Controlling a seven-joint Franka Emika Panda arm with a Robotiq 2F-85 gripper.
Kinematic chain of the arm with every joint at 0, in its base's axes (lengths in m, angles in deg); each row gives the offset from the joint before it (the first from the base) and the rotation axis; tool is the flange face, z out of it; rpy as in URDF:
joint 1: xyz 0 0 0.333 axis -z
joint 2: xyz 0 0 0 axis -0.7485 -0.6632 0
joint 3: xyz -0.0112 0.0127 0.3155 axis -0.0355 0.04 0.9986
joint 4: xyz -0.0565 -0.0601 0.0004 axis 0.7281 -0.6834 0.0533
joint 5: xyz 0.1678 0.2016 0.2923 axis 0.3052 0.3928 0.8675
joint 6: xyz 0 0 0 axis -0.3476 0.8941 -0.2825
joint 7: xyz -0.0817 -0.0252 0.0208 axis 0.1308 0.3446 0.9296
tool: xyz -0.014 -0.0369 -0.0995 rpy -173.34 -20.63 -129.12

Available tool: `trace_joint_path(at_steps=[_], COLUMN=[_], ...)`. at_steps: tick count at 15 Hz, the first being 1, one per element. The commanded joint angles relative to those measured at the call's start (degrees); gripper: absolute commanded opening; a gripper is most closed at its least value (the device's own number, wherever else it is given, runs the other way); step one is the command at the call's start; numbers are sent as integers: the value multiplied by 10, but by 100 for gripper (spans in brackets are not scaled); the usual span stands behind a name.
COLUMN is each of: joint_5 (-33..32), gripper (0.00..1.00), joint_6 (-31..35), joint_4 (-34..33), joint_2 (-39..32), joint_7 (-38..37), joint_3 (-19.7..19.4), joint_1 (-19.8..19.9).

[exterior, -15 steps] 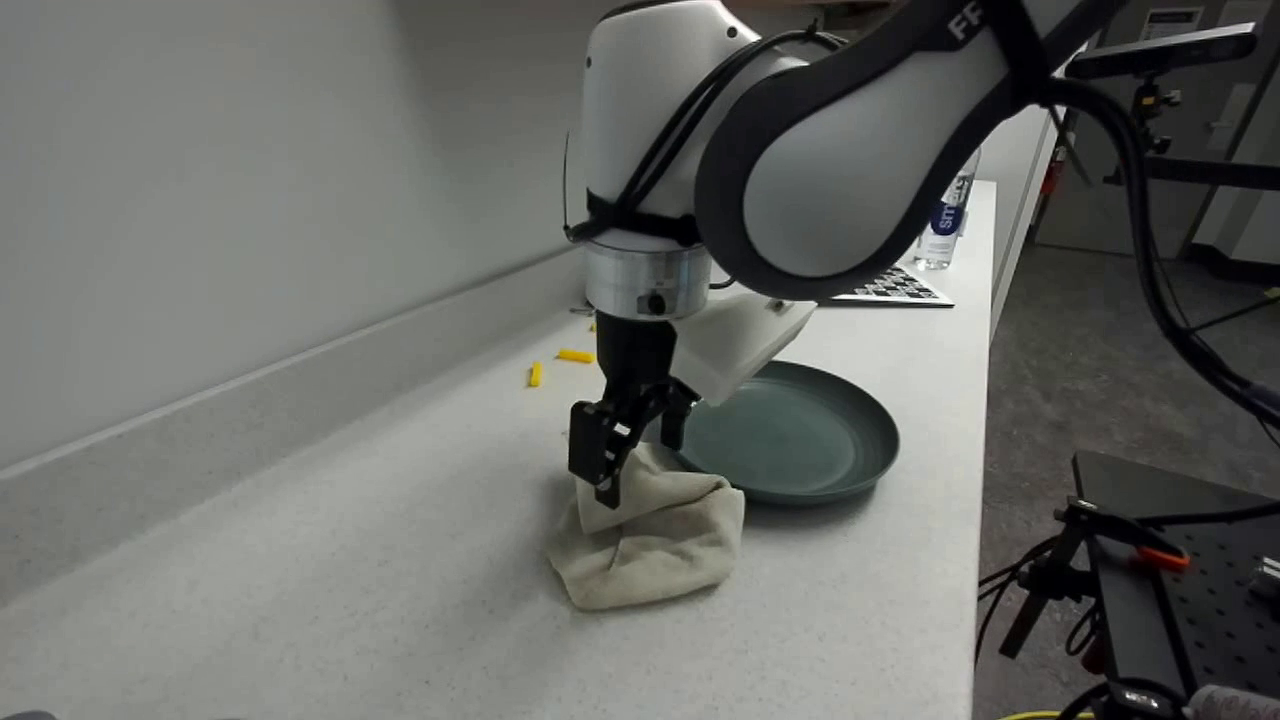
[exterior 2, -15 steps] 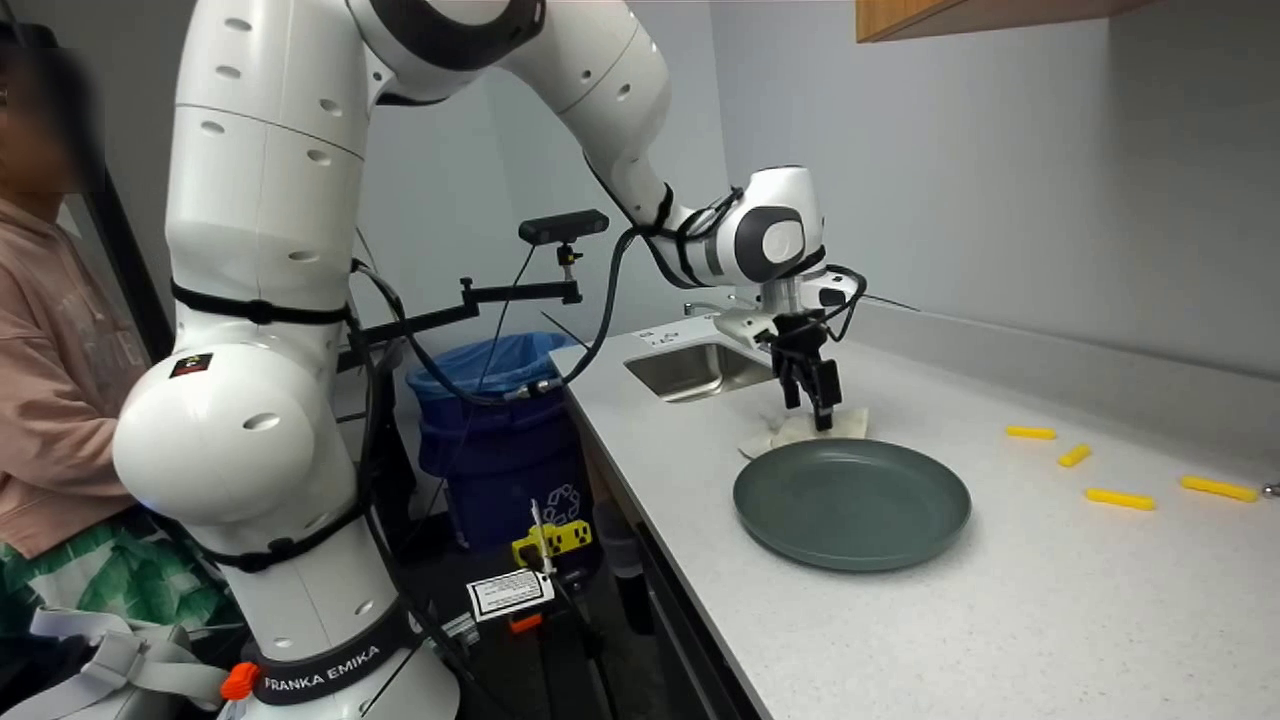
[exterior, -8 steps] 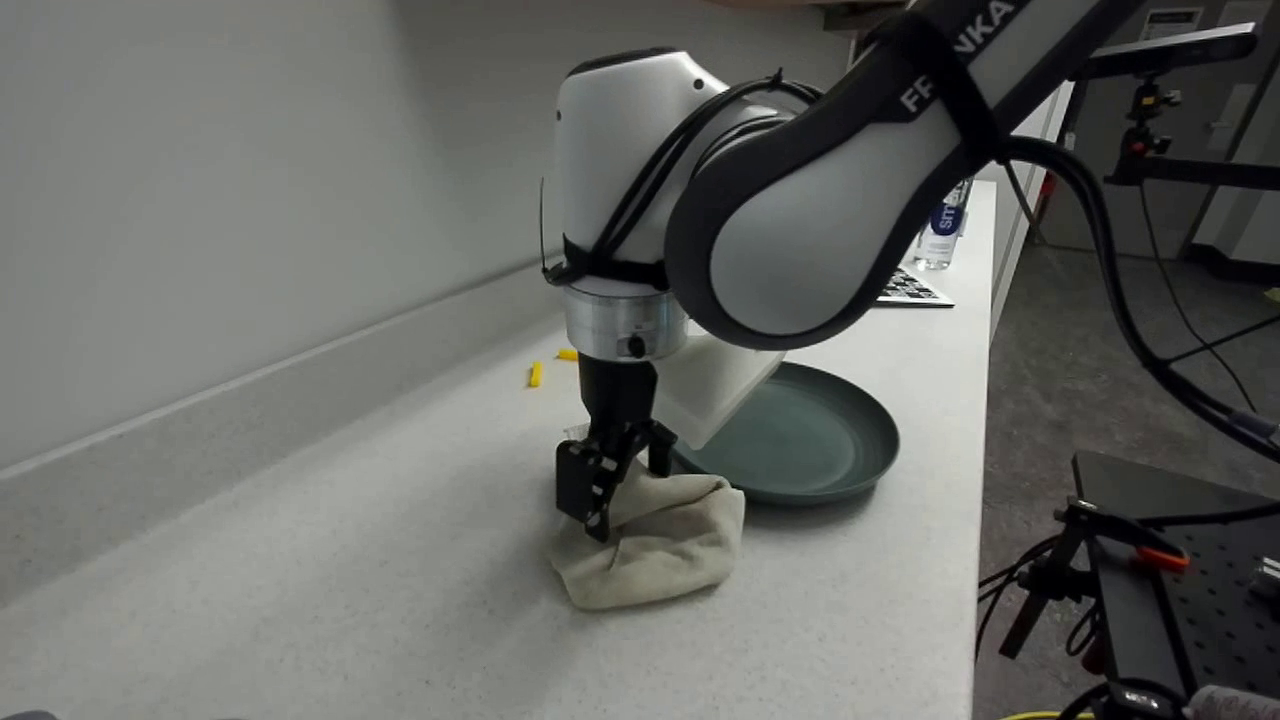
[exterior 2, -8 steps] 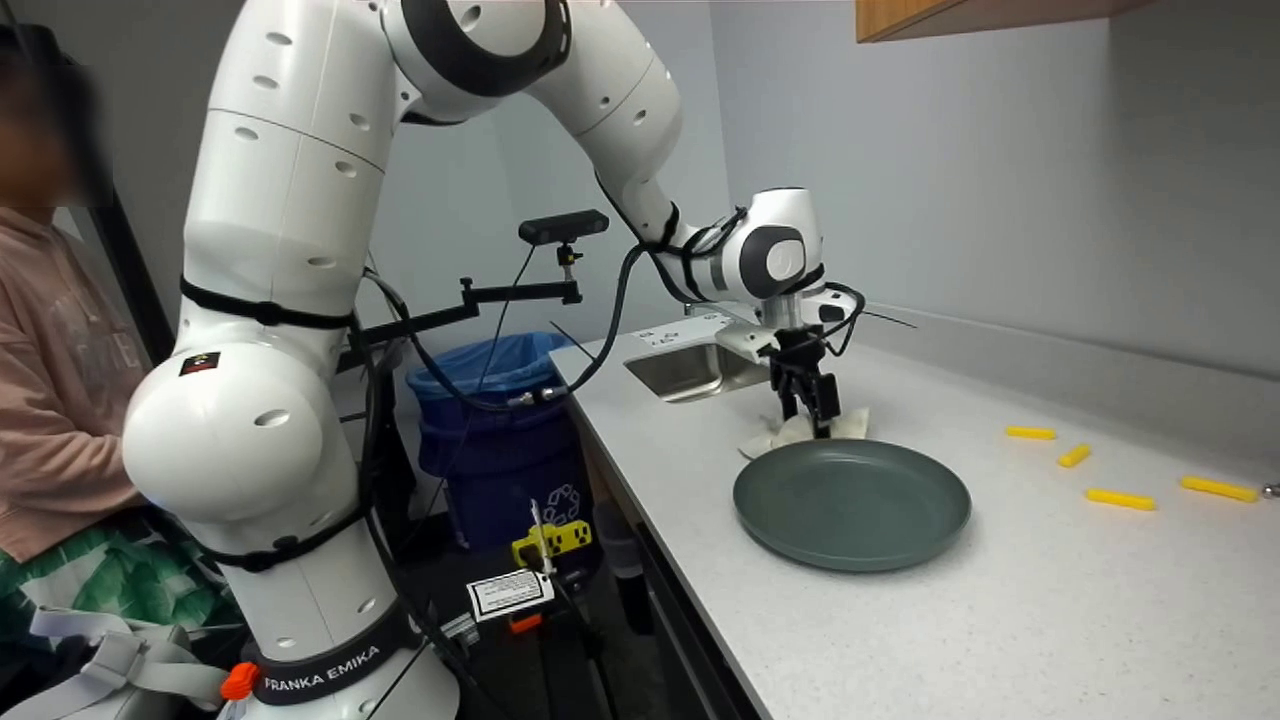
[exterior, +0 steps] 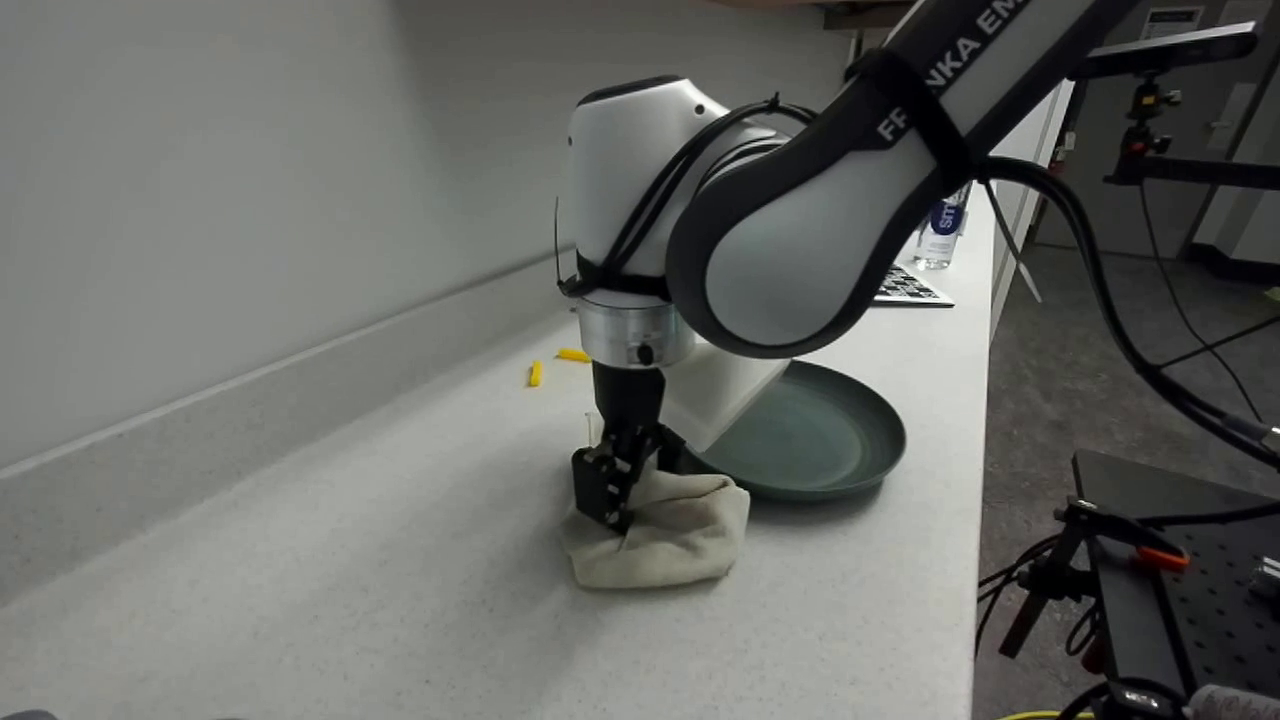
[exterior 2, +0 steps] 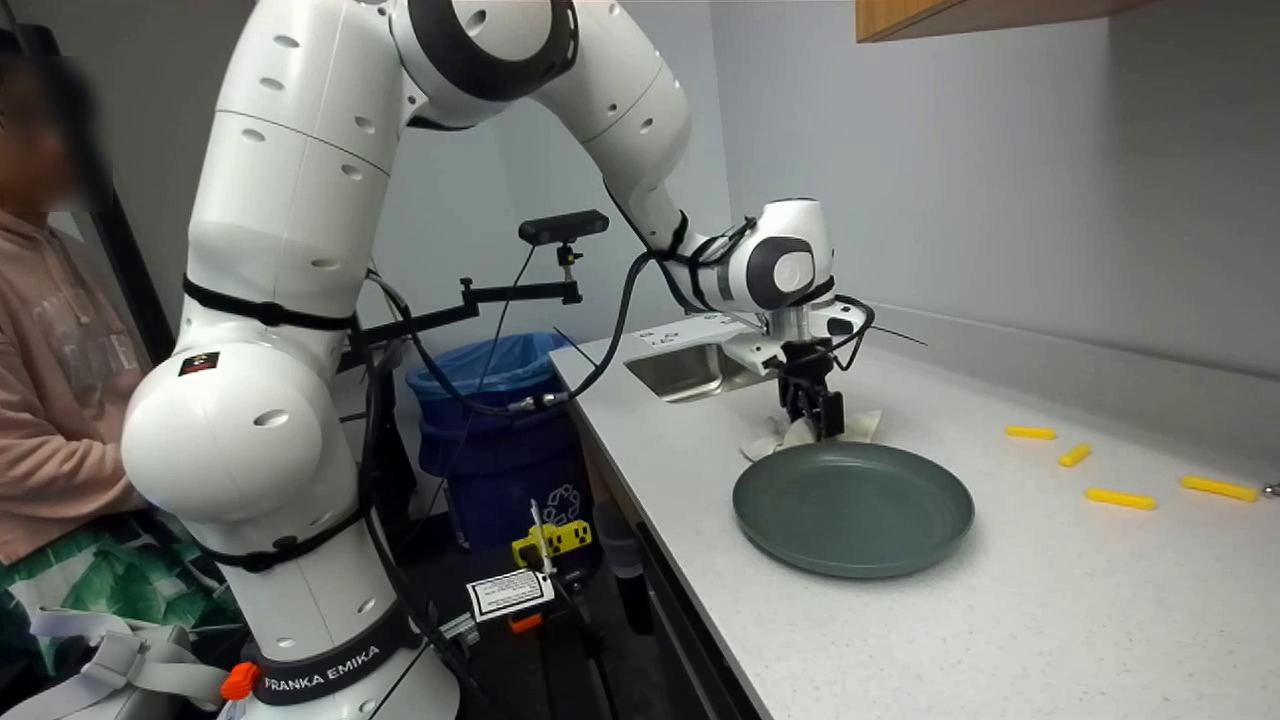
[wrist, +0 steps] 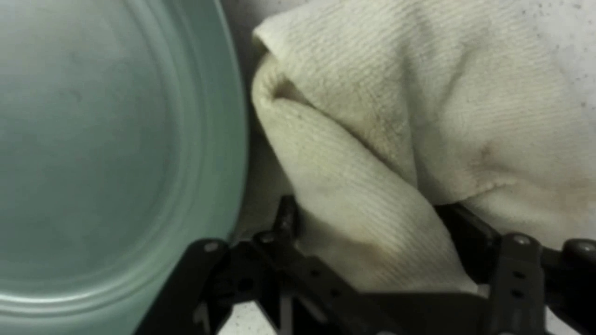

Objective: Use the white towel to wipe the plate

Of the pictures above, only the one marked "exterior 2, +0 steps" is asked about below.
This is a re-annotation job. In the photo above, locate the black camera on mount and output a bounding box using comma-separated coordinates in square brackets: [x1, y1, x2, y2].
[517, 210, 608, 245]

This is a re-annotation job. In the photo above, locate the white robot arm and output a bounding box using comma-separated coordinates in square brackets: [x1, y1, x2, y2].
[118, 0, 837, 720]

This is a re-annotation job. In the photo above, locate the grey cloth strap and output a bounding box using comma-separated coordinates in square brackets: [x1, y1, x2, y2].
[23, 620, 232, 720]

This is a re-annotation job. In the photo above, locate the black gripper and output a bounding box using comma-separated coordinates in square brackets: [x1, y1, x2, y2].
[779, 342, 843, 439]

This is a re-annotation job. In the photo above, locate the yellow black label tag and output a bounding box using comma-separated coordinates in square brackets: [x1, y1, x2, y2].
[513, 522, 591, 574]

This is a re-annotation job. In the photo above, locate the wooden wall cabinet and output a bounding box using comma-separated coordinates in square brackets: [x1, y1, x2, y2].
[852, 0, 1142, 46]

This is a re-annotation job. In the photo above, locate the dark green plate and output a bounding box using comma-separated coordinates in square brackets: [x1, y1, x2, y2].
[732, 443, 976, 580]

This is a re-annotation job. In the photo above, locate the steel sink basin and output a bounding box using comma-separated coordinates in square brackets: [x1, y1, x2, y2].
[627, 346, 746, 403]

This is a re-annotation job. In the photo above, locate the person in pink sweater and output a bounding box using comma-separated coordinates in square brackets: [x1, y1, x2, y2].
[0, 55, 257, 696]

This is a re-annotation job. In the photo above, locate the white label plate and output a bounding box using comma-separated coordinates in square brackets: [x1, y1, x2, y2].
[467, 574, 556, 626]

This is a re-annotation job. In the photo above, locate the yellow pasta piece small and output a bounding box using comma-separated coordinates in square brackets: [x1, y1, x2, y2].
[1054, 443, 1093, 470]

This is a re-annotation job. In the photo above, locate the yellow pasta piece right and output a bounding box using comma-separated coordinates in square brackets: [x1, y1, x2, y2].
[1178, 477, 1260, 506]

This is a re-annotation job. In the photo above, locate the white towel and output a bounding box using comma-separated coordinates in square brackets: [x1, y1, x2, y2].
[773, 411, 883, 447]

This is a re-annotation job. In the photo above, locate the blue trash bin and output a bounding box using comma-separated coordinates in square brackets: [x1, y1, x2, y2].
[409, 332, 588, 551]

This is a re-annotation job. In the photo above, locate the yellow pasta piece front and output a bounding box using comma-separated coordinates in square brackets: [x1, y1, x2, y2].
[1082, 486, 1160, 513]

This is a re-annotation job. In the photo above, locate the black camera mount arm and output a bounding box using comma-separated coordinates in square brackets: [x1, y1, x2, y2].
[341, 278, 582, 371]

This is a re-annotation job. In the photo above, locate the yellow pasta piece far left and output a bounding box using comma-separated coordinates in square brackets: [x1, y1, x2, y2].
[1003, 424, 1059, 443]

